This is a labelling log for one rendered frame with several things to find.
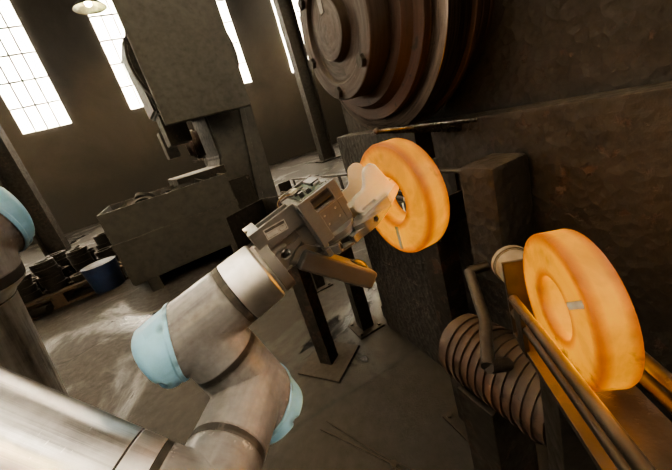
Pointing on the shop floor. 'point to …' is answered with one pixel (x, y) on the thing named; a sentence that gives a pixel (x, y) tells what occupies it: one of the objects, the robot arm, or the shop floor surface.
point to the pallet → (63, 275)
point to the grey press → (193, 84)
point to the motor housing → (495, 397)
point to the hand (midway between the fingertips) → (395, 183)
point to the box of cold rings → (170, 227)
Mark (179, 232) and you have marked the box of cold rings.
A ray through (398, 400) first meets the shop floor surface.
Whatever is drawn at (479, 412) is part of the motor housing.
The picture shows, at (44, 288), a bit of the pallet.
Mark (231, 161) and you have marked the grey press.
